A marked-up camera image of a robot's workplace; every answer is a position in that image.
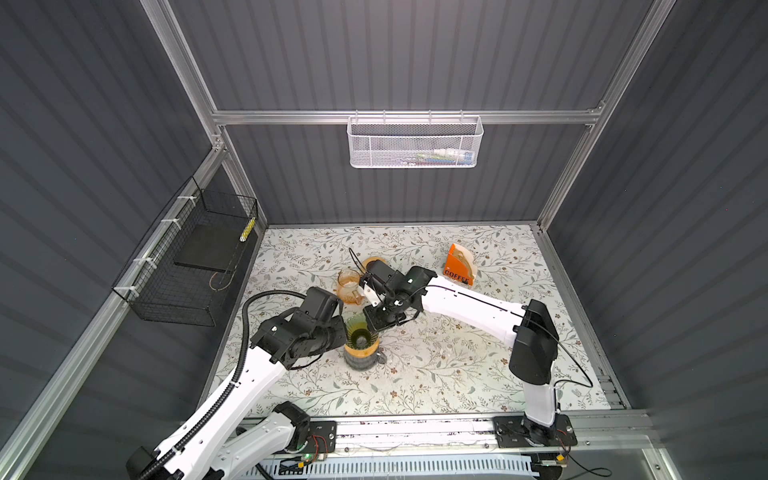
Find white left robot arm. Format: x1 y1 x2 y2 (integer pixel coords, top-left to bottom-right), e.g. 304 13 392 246
126 287 347 479

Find white wire basket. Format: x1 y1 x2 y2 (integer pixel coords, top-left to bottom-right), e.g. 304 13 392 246
346 114 484 169

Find black corrugated cable conduit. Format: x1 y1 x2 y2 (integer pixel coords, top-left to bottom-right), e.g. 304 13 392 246
134 289 308 480

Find bamboo ring holder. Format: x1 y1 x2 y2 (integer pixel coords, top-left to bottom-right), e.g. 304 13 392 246
362 256 388 268
345 335 380 359

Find black wire basket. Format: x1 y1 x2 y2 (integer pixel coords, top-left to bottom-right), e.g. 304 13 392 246
113 181 259 327

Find black flat pad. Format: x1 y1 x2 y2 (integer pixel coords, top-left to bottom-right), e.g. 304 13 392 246
174 225 245 273

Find yellow marker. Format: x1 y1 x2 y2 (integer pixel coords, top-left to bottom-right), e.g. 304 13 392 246
239 217 257 243

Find orange glass carafe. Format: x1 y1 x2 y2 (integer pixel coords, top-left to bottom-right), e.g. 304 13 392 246
336 268 365 305

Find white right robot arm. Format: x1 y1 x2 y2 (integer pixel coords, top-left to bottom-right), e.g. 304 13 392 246
359 260 559 429

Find orange coffee filter pack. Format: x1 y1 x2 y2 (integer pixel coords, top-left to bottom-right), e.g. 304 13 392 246
443 243 477 286

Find white slotted cable duct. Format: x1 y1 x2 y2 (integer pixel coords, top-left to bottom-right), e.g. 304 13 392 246
261 454 540 479

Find items in white basket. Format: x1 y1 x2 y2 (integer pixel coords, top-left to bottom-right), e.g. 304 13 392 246
400 148 476 167

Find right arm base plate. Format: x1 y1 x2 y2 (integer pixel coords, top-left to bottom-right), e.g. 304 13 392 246
492 413 578 448

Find grey glass carafe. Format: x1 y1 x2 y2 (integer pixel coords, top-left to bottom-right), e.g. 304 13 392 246
343 351 387 371

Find green glass dripper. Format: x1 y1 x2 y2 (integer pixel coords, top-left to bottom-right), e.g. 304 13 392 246
345 312 378 350

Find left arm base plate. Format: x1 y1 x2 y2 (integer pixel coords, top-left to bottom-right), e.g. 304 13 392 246
281 420 338 455

